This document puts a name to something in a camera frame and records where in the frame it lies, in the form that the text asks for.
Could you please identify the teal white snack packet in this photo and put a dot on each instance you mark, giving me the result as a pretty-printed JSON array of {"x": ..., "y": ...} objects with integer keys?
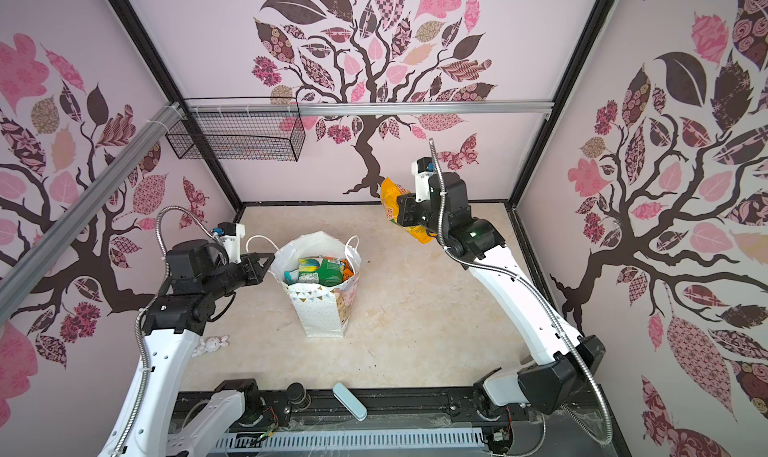
[{"x": 306, "y": 272}]

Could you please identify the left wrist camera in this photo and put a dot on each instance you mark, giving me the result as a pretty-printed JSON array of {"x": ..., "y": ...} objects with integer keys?
[{"x": 230, "y": 235}]

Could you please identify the light blue remote-like device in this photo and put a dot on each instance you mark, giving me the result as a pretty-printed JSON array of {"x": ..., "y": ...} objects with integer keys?
[{"x": 350, "y": 402}]

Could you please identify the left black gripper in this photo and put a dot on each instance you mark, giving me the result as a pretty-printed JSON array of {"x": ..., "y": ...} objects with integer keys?
[{"x": 255, "y": 272}]

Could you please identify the white paper gift bag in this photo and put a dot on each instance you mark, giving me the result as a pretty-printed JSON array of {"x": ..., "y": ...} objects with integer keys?
[{"x": 324, "y": 312}]

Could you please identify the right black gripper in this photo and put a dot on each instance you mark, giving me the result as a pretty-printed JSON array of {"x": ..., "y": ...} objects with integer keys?
[{"x": 409, "y": 206}]

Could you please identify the black wire basket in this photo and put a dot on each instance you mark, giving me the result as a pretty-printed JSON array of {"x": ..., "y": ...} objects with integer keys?
[{"x": 246, "y": 128}]

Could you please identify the back aluminium rail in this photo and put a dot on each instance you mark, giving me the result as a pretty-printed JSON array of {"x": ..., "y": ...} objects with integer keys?
[{"x": 380, "y": 109}]

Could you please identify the left aluminium rail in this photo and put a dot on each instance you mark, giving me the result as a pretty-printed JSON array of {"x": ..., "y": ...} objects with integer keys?
[{"x": 24, "y": 276}]

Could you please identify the green snack packet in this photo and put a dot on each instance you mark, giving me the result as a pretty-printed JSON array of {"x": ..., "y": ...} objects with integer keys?
[{"x": 330, "y": 272}]

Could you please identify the orange white snack packet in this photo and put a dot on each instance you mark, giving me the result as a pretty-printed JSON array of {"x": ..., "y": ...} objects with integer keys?
[{"x": 347, "y": 268}]

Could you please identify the small white plush toy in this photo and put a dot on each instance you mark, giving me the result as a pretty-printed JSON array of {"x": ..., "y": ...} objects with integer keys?
[{"x": 210, "y": 345}]

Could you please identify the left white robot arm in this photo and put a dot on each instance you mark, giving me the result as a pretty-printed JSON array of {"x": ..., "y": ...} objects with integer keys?
[{"x": 199, "y": 273}]

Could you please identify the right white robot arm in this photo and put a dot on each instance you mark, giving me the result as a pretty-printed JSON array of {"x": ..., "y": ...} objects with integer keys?
[{"x": 564, "y": 361}]

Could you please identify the left metal flex conduit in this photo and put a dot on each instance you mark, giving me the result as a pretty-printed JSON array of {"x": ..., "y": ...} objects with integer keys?
[{"x": 134, "y": 399}]

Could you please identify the black knob on base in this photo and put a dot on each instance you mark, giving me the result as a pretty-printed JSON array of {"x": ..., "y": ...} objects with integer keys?
[{"x": 298, "y": 396}]

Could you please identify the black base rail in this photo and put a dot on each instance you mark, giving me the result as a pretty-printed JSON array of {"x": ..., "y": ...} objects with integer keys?
[{"x": 512, "y": 430}]

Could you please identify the aluminium rail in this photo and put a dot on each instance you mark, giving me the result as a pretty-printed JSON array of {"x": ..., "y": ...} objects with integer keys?
[
  {"x": 24, "y": 276},
  {"x": 380, "y": 109}
]

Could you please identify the white slotted cable duct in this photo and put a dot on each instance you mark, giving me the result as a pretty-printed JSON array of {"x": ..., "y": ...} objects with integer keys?
[{"x": 322, "y": 442}]

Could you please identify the yellow corn snack bag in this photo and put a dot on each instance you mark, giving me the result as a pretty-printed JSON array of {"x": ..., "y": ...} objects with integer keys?
[{"x": 389, "y": 192}]

